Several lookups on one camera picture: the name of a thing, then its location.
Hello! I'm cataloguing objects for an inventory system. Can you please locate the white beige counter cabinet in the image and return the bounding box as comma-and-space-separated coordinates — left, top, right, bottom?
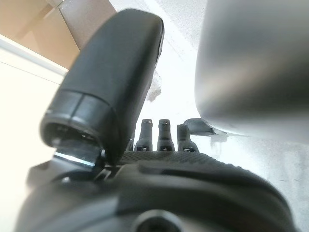
0, 0, 116, 73

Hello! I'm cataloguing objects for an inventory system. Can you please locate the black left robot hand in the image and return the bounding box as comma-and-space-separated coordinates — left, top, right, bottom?
19, 8, 300, 232

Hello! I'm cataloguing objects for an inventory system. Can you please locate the silver left robot leg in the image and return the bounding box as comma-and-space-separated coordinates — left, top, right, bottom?
183, 0, 309, 142

